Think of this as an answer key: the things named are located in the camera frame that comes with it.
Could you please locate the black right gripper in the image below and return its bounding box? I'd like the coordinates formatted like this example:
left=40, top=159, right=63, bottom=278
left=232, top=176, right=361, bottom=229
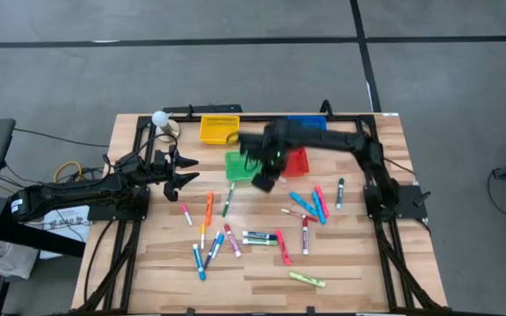
left=237, top=120, right=292, bottom=193

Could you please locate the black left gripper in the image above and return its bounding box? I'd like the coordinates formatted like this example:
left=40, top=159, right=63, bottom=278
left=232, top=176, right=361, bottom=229
left=147, top=148, right=200, bottom=203

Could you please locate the orange highlighter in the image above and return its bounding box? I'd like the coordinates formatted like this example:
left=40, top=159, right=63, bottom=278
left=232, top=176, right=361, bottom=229
left=204, top=190, right=215, bottom=227

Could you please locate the thin red whiteboard marker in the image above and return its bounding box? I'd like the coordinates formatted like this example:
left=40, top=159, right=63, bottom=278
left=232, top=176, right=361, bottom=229
left=280, top=208, right=320, bottom=224

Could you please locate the dark green Expo marker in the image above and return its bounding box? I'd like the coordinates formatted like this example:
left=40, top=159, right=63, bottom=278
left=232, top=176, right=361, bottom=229
left=335, top=176, right=345, bottom=211

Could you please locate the thin dark blue marker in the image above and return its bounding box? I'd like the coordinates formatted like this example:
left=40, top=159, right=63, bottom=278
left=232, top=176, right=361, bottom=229
left=203, top=230, right=222, bottom=269

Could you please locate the cyan Expo marker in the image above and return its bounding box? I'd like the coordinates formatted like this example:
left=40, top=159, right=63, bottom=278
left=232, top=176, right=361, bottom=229
left=192, top=243, right=207, bottom=282

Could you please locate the green plastic basket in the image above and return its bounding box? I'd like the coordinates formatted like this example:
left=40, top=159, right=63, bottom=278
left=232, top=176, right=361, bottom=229
left=224, top=150, right=265, bottom=183

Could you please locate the red plastic basket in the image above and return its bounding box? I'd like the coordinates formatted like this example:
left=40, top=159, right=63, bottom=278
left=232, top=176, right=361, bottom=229
left=281, top=147, right=311, bottom=179

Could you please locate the cyan highlighter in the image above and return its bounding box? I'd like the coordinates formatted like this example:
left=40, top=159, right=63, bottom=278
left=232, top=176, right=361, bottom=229
left=311, top=190, right=327, bottom=226
left=289, top=190, right=319, bottom=218

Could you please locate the yellow plastic basket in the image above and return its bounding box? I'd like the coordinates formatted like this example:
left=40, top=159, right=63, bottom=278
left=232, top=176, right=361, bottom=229
left=199, top=114, right=241, bottom=146

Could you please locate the blue Expo marker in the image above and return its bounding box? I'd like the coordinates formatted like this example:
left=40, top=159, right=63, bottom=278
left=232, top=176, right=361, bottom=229
left=242, top=230, right=278, bottom=241

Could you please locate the white bulb table lamp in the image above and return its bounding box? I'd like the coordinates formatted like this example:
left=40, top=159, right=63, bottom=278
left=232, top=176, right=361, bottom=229
left=150, top=110, right=181, bottom=143

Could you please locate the light green Expo marker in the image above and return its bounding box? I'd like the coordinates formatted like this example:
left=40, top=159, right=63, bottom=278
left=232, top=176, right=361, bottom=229
left=242, top=238, right=279, bottom=247

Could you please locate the pink highlighter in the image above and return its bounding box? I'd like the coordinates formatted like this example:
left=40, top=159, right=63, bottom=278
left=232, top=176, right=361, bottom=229
left=274, top=229, right=293, bottom=267
left=314, top=184, right=330, bottom=219

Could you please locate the magenta Expo marker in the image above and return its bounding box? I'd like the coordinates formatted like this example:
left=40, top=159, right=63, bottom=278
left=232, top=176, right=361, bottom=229
left=223, top=224, right=242, bottom=259

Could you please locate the black power strip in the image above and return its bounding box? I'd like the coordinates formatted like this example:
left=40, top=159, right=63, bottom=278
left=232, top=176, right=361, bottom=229
left=162, top=104, right=244, bottom=115

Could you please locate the blue plastic basket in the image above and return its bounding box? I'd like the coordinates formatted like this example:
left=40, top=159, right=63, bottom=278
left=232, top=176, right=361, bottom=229
left=286, top=115, right=328, bottom=133

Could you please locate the black table clamp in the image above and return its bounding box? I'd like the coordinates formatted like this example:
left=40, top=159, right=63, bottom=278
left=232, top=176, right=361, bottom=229
left=318, top=99, right=336, bottom=119

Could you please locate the lime green highlighter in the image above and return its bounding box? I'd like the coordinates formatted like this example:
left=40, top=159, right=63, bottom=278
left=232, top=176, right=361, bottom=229
left=287, top=270, right=327, bottom=289

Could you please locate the white printed paper sheet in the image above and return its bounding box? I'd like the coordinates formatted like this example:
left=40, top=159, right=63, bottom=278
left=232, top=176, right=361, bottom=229
left=40, top=204, right=91, bottom=260

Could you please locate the grey plastic bag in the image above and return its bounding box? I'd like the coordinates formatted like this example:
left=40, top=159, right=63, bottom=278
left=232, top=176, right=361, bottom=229
left=0, top=240, right=39, bottom=281

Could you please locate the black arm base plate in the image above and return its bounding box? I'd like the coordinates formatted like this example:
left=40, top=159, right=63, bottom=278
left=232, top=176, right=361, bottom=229
left=364, top=183, right=430, bottom=221
left=86, top=186, right=152, bottom=222

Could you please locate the yellow cable coil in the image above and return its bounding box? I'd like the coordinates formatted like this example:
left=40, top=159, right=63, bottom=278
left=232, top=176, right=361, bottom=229
left=53, top=160, right=83, bottom=184

